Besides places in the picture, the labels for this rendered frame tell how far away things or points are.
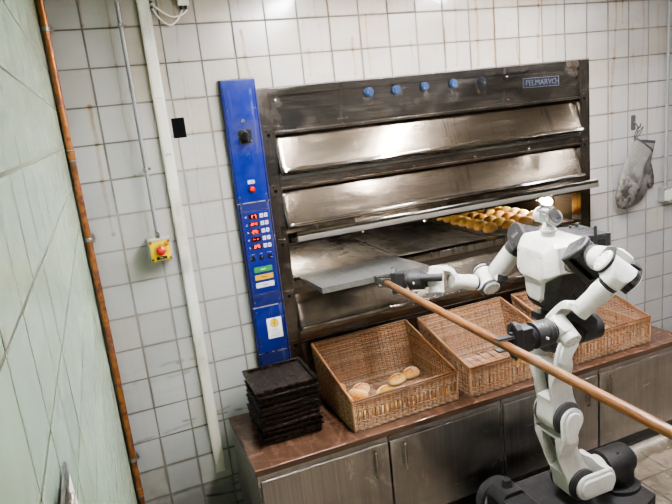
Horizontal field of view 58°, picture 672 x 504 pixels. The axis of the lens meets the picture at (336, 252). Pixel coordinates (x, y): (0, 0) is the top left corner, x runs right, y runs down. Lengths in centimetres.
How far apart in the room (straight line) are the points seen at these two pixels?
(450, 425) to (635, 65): 236
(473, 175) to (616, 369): 125
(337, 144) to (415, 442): 144
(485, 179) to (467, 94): 46
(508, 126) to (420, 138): 55
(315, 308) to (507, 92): 155
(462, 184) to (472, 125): 31
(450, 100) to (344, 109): 60
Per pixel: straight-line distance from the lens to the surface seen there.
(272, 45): 290
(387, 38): 311
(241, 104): 280
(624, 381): 358
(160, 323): 289
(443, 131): 325
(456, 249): 335
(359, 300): 313
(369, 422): 280
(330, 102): 298
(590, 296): 210
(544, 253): 244
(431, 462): 299
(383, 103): 309
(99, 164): 276
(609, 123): 394
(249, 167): 281
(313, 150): 293
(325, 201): 297
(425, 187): 320
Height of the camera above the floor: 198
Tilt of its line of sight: 13 degrees down
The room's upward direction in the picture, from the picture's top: 6 degrees counter-clockwise
